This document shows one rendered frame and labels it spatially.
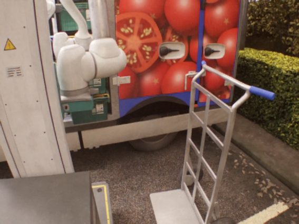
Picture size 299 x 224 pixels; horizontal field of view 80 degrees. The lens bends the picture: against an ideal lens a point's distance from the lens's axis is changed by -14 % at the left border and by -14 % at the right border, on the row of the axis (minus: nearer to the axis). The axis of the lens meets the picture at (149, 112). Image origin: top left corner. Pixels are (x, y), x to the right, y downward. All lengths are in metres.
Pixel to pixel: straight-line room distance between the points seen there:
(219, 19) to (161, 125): 1.33
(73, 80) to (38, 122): 0.27
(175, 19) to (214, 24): 0.47
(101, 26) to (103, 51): 0.14
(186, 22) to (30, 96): 1.62
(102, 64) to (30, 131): 0.50
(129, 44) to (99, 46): 0.84
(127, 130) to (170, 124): 0.51
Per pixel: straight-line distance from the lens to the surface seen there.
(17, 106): 1.05
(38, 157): 1.17
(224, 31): 2.42
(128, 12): 1.92
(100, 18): 1.16
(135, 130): 2.22
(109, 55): 1.11
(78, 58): 1.04
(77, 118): 1.94
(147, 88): 2.06
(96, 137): 2.17
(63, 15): 2.03
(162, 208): 1.94
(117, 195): 2.06
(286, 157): 2.84
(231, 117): 1.10
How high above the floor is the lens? 1.51
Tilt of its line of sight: 24 degrees down
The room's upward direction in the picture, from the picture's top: straight up
